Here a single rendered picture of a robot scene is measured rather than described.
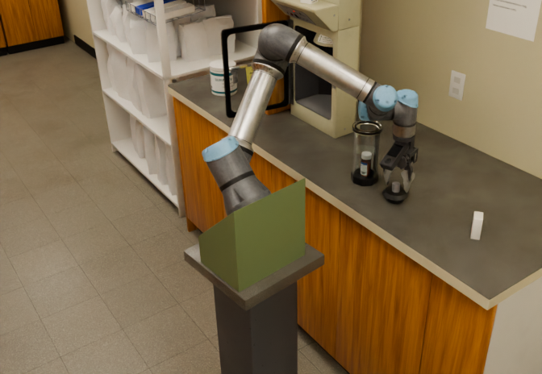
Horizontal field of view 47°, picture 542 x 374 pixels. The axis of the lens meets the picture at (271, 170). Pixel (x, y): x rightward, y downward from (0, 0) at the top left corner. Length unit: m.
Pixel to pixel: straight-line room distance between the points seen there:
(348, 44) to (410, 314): 1.07
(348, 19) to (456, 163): 0.70
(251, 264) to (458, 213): 0.79
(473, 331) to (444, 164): 0.75
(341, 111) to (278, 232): 0.93
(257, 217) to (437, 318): 0.73
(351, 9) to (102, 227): 2.13
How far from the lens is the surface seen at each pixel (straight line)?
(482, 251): 2.07
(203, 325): 3.12
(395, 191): 2.23
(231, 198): 1.84
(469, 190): 2.37
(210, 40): 3.71
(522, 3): 2.44
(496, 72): 2.56
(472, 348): 2.09
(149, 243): 3.70
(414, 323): 2.24
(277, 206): 1.78
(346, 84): 1.94
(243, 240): 1.75
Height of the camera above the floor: 2.14
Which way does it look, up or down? 30 degrees down
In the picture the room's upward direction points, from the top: 2 degrees counter-clockwise
